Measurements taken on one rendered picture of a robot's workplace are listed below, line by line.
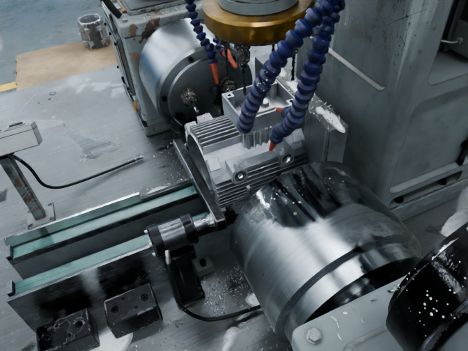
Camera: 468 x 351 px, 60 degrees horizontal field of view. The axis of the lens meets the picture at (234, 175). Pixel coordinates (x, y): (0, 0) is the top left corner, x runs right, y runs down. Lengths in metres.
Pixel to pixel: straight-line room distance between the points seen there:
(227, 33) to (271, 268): 0.35
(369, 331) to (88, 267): 0.56
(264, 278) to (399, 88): 0.39
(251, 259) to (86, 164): 0.77
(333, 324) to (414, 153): 0.50
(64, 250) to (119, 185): 0.29
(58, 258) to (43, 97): 0.81
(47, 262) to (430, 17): 0.85
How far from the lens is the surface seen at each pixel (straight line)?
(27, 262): 0.98
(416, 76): 0.74
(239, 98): 0.85
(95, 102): 1.54
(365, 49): 0.82
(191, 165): 0.84
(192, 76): 0.97
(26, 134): 1.00
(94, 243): 0.96
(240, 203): 0.82
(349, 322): 0.50
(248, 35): 0.64
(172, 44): 1.00
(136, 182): 1.17
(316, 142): 0.78
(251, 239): 0.61
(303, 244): 0.56
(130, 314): 0.86
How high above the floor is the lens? 1.60
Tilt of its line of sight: 45 degrees down
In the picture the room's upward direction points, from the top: 5 degrees counter-clockwise
